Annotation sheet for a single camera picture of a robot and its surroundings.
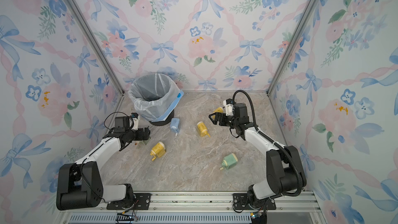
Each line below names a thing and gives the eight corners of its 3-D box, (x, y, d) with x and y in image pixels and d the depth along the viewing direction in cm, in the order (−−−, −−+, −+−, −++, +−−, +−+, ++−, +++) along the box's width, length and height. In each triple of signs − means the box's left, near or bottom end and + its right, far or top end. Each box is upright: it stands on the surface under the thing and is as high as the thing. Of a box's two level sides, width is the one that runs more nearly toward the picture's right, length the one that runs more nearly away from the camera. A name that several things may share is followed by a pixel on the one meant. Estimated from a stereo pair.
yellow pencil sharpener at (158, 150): (150, 159, 89) (146, 153, 83) (162, 146, 94) (159, 140, 88) (155, 163, 88) (152, 158, 81) (167, 150, 92) (165, 144, 86)
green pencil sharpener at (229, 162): (222, 173, 84) (224, 168, 78) (217, 164, 87) (218, 159, 81) (236, 166, 87) (239, 160, 81) (231, 157, 90) (233, 152, 84)
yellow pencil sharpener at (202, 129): (202, 140, 97) (203, 134, 91) (195, 130, 101) (195, 123, 95) (208, 137, 98) (209, 130, 92) (201, 127, 103) (201, 120, 97)
